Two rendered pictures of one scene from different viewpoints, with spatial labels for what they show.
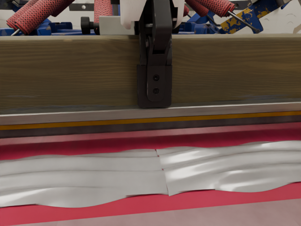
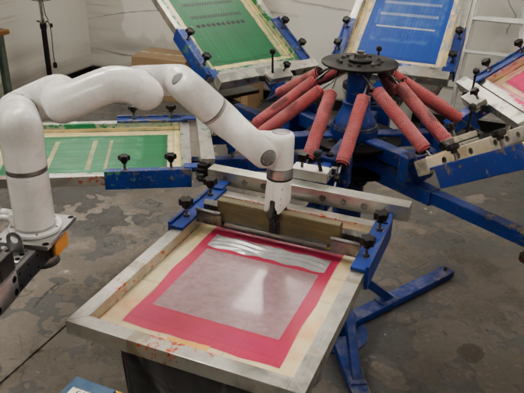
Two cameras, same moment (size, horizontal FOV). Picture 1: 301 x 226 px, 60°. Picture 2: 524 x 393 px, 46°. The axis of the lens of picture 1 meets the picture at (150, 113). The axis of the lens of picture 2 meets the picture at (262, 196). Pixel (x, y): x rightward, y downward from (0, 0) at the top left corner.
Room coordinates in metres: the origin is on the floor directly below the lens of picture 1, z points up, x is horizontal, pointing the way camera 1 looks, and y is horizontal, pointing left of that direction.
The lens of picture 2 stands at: (-1.16, -0.75, 1.89)
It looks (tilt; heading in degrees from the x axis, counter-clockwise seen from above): 26 degrees down; 29
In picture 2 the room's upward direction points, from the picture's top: 1 degrees clockwise
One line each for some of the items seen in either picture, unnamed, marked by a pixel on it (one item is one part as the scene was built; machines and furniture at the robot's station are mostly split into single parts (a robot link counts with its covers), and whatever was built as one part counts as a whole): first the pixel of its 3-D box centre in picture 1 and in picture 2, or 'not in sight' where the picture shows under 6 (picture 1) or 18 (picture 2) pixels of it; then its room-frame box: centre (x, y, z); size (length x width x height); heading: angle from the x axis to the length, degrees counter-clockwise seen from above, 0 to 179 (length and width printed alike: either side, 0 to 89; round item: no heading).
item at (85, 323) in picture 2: not in sight; (249, 270); (0.06, -0.03, 0.97); 0.79 x 0.58 x 0.04; 7
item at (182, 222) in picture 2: not in sight; (199, 212); (0.26, 0.28, 0.98); 0.30 x 0.05 x 0.07; 7
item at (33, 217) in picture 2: not in sight; (26, 198); (-0.28, 0.40, 1.21); 0.16 x 0.13 x 0.15; 111
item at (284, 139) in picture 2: not in sight; (266, 149); (0.24, 0.03, 1.25); 0.15 x 0.10 x 0.11; 144
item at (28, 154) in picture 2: not in sight; (21, 136); (-0.27, 0.39, 1.37); 0.13 x 0.10 x 0.16; 54
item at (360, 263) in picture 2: not in sight; (372, 250); (0.33, -0.27, 0.98); 0.30 x 0.05 x 0.07; 7
